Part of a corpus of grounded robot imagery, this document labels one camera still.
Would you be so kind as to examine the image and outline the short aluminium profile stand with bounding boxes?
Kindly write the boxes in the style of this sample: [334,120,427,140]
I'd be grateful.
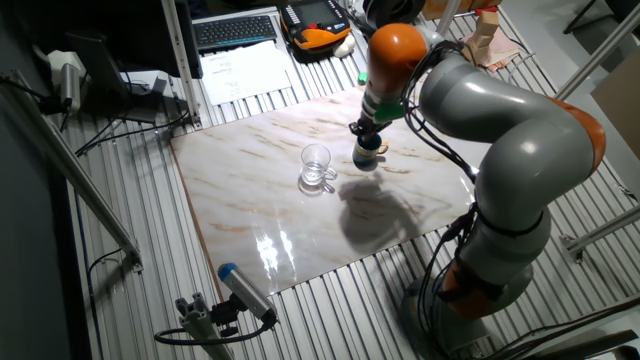
[174,292,236,360]

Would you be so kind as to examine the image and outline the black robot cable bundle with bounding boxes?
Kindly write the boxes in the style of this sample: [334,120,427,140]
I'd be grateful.
[399,39,481,359]

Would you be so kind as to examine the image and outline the black chair base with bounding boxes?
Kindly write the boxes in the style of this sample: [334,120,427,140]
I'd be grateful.
[562,0,640,36]

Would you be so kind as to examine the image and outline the black camera clamp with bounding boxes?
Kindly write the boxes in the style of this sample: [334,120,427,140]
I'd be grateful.
[209,294,246,339]

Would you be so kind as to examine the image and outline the brown cardboard box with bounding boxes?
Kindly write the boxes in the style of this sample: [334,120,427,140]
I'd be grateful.
[422,0,504,21]

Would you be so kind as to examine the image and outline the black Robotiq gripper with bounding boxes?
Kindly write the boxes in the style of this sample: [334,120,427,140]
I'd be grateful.
[348,118,389,149]

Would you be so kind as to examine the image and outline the orange black teach pendant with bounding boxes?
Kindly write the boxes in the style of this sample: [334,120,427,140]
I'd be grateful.
[278,0,352,54]

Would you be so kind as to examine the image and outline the long aluminium frame bar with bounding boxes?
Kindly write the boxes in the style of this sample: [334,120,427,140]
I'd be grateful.
[0,69,146,274]

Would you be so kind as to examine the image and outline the black monitor cable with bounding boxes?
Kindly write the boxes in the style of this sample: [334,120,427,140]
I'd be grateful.
[74,109,191,157]

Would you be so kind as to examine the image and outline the black computer keyboard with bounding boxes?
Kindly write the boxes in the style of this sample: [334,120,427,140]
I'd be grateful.
[192,14,279,51]

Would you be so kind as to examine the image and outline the silver camera with blue cap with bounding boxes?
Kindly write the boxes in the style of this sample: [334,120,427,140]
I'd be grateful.
[217,262,279,324]

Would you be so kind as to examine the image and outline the stacked wooden blocks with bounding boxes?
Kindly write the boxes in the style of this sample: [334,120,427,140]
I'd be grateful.
[459,9,501,69]

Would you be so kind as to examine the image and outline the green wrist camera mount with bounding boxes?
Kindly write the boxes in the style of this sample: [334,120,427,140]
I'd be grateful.
[357,72,406,124]

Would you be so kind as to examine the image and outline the aluminium frame post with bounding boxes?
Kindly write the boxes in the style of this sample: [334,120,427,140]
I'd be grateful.
[435,0,462,36]
[159,0,204,129]

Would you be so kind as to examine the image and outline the white marble pattern board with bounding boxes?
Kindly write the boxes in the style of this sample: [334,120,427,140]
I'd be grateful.
[169,84,494,296]

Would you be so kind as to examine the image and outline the brown cardboard panel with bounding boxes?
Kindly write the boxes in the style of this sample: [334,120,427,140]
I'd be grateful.
[590,59,640,161]

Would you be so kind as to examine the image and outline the white printed paper sheets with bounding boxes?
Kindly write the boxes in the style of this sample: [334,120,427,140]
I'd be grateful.
[199,39,294,107]

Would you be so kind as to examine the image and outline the blue mug with yellow band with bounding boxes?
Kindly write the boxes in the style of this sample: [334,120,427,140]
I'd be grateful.
[351,132,390,171]

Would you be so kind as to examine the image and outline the clear glass mug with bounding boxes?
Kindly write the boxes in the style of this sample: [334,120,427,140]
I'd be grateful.
[298,143,339,195]

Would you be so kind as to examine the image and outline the white grey cylindrical device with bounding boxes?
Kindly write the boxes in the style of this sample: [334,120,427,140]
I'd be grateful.
[47,49,89,114]

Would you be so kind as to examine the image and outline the black round spool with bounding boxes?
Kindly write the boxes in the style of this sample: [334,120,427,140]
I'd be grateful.
[362,0,426,29]

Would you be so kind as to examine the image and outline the black camera cable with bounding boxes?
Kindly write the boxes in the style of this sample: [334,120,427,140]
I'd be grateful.
[153,319,279,347]

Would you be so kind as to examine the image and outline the pink cloth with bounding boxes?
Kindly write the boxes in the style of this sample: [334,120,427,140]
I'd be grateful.
[459,29,524,74]

